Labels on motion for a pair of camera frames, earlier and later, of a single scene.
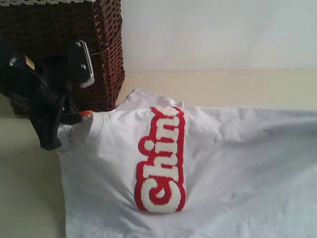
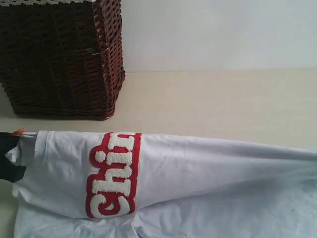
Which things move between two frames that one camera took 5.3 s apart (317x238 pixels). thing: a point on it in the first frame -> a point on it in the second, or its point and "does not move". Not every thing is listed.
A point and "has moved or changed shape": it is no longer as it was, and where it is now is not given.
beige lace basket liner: (8, 2) does not move
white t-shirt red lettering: (157, 167) has moved or changed shape
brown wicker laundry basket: (41, 29) does not move
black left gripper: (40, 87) -> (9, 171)
